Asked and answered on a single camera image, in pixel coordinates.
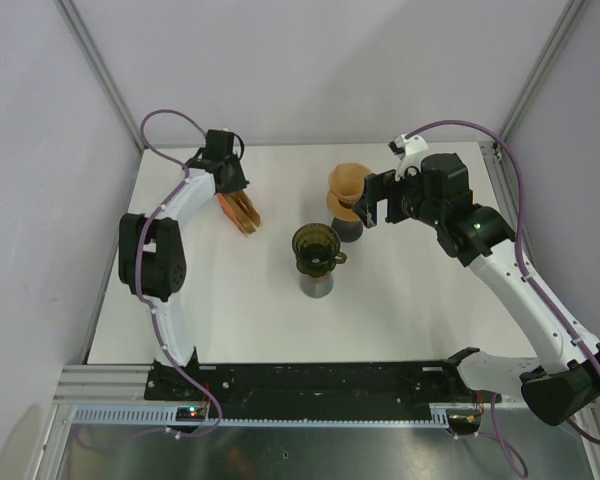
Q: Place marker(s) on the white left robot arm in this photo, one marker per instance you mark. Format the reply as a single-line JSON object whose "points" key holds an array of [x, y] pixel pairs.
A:
{"points": [[151, 258]]}

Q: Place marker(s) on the olive green plastic dripper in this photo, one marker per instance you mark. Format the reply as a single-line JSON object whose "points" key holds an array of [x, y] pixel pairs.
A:
{"points": [[317, 250]]}

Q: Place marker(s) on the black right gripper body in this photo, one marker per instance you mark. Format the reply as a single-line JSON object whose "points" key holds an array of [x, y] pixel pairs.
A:
{"points": [[406, 197]]}

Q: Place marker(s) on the brown paper filter stack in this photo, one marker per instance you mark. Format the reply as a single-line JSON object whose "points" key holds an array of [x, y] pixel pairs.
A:
{"points": [[248, 217]]}

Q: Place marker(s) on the orange coffee filter box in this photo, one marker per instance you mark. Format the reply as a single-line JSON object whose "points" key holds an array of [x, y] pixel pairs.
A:
{"points": [[227, 206]]}

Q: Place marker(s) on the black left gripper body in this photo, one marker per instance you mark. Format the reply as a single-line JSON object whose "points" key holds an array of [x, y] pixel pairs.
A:
{"points": [[236, 179]]}

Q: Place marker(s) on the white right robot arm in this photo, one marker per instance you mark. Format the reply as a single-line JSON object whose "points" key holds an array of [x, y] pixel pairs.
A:
{"points": [[564, 375]]}

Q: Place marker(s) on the brown paper coffee filter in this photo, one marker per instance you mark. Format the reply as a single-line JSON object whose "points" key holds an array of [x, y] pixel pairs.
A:
{"points": [[347, 180]]}

